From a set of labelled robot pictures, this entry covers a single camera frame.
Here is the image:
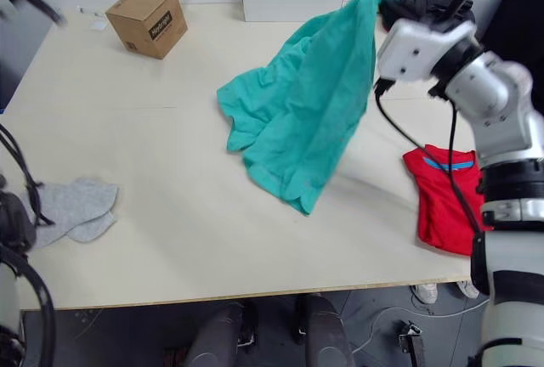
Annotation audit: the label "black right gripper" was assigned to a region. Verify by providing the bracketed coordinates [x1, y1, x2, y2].
[379, 0, 475, 33]

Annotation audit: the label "teal green shorts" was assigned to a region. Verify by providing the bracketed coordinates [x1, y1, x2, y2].
[216, 0, 401, 217]

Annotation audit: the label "red t-shirt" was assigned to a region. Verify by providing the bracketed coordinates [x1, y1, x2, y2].
[402, 144, 495, 257]

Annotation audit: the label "black monitor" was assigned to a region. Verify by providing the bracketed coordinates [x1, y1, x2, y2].
[480, 0, 544, 71]

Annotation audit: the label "brown cardboard box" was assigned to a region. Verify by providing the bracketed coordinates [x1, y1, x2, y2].
[105, 0, 190, 61]

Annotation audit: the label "white sneaker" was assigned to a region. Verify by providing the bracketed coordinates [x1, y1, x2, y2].
[412, 283, 439, 305]
[456, 279, 480, 299]

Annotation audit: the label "dark rounded shape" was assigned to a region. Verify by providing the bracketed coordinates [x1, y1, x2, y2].
[186, 300, 259, 367]
[292, 294, 357, 367]

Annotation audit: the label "grey sock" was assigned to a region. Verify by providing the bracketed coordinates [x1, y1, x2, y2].
[66, 209, 118, 245]
[25, 177, 120, 250]

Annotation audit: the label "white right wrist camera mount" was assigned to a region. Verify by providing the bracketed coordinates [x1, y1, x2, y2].
[376, 17, 478, 84]

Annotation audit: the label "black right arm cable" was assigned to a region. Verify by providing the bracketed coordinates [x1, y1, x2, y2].
[373, 0, 485, 232]

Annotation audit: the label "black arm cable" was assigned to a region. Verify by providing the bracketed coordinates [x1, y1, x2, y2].
[373, 0, 485, 232]
[0, 123, 58, 367]

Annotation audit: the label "white floor cable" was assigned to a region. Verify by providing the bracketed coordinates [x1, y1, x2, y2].
[350, 298, 488, 353]

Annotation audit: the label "black floor bracket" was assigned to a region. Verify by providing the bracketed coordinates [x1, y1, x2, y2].
[395, 319, 428, 367]

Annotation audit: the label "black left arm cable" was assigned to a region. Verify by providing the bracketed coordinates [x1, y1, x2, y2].
[0, 123, 58, 367]

